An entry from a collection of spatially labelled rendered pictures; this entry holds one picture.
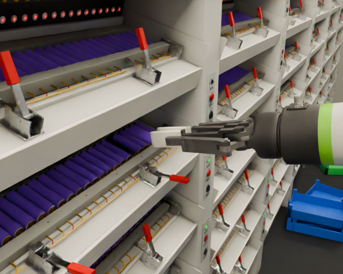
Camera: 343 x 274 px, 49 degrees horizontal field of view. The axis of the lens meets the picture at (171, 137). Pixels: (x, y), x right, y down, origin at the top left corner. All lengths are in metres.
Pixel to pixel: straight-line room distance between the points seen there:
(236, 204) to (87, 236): 0.86
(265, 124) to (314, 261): 1.57
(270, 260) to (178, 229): 1.19
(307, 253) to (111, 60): 1.72
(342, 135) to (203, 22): 0.37
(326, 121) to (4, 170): 0.41
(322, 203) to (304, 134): 1.85
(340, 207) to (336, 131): 1.86
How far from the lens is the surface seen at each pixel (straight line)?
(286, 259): 2.08
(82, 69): 0.58
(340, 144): 0.56
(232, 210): 1.35
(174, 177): 0.68
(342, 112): 0.57
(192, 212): 0.94
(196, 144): 0.62
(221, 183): 1.12
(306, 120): 0.57
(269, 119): 0.60
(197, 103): 0.82
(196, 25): 0.79
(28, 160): 0.44
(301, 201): 2.41
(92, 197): 0.62
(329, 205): 2.41
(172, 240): 0.89
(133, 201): 0.66
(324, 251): 2.20
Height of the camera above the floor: 1.28
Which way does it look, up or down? 22 degrees down
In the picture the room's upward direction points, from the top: straight up
